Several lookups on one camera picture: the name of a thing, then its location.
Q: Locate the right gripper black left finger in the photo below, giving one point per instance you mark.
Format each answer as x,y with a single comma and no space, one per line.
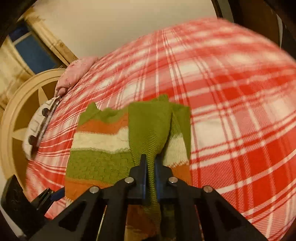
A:
99,214

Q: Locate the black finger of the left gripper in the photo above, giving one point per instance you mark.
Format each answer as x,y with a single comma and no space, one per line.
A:
43,201

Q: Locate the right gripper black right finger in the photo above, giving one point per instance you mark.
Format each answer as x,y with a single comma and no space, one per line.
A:
200,213

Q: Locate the green striped knit sweater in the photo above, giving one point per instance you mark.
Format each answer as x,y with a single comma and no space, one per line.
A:
108,143

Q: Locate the black bedside object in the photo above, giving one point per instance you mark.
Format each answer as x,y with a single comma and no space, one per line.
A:
19,209

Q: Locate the white car print pillow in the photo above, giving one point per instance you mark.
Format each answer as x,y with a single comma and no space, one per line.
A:
37,126

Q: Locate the cream wooden headboard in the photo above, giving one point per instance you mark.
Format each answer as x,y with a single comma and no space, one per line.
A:
17,115

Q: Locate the red white plaid bedsheet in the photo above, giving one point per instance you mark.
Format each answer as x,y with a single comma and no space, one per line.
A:
240,89

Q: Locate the beige patterned curtain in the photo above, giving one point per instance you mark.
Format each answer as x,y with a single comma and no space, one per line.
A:
28,49

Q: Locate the pink pillow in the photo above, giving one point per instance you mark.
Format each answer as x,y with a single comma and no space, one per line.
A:
71,76

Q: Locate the dark brown wooden door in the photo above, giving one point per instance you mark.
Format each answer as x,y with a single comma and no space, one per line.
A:
274,20

